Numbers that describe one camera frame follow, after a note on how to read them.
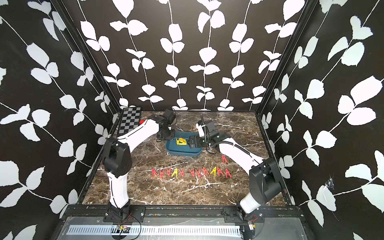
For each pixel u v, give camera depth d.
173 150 0.94
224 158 0.93
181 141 1.01
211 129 0.67
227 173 0.87
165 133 0.78
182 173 0.88
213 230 0.70
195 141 0.75
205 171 0.88
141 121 1.11
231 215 0.73
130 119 1.11
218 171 0.88
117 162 0.52
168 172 0.88
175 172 0.88
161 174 0.87
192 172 0.88
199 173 0.88
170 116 0.76
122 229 0.70
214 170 0.88
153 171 0.88
